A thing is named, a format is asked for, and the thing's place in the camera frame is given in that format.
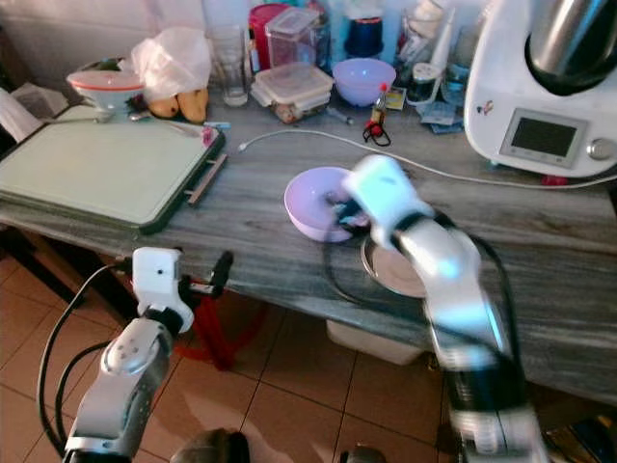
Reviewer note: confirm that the dark blue cup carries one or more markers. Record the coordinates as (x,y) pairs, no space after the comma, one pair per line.
(365,39)

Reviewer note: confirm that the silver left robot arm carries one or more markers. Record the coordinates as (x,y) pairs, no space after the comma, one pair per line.
(125,371)

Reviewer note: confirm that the crumpled white plastic bag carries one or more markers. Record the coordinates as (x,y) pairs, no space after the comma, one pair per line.
(174,60)

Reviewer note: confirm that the flat clear lidded food box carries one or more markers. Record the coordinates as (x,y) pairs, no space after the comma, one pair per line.
(292,89)

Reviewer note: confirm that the orange bread rolls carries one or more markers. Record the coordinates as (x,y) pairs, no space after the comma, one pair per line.
(183,106)

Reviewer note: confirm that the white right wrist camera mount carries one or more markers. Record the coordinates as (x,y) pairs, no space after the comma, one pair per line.
(386,193)

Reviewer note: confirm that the dark robot right foot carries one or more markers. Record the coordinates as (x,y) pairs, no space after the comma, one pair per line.
(362,455)

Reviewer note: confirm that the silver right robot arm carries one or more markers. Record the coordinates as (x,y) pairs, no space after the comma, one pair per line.
(463,309)

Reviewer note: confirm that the small lavender bowl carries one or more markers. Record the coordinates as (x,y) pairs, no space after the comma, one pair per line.
(363,82)

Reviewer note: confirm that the white bowl with red rim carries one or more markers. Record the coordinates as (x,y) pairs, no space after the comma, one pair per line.
(106,89)

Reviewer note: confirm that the tall clear plastic container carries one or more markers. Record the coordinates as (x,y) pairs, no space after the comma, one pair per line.
(296,37)

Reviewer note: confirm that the round brown plate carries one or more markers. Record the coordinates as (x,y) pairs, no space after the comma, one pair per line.
(390,270)

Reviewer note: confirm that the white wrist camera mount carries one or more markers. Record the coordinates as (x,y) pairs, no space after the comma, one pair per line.
(386,193)
(156,280)

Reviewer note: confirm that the large lavender plastic bowl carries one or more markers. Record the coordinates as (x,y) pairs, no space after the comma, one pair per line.
(313,203)

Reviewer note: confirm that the white storage box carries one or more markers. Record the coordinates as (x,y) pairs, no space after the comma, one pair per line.
(366,342)

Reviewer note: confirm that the red canister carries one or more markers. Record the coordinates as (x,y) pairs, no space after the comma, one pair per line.
(258,34)

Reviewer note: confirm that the red stool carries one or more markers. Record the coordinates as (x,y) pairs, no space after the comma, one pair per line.
(212,333)

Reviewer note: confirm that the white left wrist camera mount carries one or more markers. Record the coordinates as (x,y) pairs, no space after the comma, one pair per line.
(156,280)

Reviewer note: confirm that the clear drinking glass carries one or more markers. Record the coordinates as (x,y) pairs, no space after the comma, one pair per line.
(230,68)

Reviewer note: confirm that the dark robot foot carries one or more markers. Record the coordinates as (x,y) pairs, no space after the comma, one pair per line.
(210,448)
(362,455)

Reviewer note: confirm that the metal spoon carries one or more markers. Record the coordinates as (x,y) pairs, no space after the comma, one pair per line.
(87,118)

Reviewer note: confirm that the dark robot left foot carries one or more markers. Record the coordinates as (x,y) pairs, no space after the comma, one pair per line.
(210,448)

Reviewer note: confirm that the white kitchen cooking machine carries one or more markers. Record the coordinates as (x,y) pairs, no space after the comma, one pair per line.
(540,96)

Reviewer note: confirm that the pale green cutting board tray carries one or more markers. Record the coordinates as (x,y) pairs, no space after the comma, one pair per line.
(106,169)

